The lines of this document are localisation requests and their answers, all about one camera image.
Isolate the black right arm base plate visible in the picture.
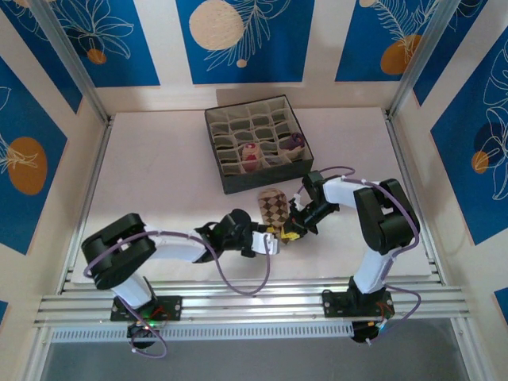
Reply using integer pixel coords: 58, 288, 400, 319
321, 291, 396, 320

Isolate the aluminium frame post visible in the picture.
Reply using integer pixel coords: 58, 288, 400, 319
29, 0, 111, 124
385, 0, 487, 120

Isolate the brown checkered sock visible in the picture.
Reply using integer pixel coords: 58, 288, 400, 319
256, 189, 290, 236

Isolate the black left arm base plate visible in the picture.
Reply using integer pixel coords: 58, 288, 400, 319
110, 294, 183, 322

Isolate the blue floral wall panel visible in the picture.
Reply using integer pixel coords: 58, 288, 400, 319
0, 0, 83, 115
0, 55, 69, 256
334, 0, 490, 83
412, 0, 508, 107
175, 0, 315, 85
430, 37, 508, 246
49, 0, 161, 89

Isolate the white slotted cable duct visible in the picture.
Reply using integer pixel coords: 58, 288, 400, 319
50, 321, 354, 343

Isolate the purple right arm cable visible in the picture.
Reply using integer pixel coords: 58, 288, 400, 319
295, 165, 422, 346

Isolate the aluminium mounting rail frame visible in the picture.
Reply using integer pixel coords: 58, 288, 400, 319
33, 279, 473, 329

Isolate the black fabric sock organizer box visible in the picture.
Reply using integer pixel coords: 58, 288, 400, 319
204, 94, 315, 195

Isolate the purple sock with beige toe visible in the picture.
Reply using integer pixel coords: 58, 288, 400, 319
279, 132, 306, 154

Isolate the beige sock with red toe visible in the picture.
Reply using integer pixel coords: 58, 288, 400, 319
239, 143, 263, 172

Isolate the black controller board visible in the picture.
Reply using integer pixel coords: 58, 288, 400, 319
351, 319, 394, 345
126, 320, 160, 350

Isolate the aluminium side rail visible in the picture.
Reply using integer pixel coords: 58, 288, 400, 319
59, 118, 114, 294
383, 110, 448, 287

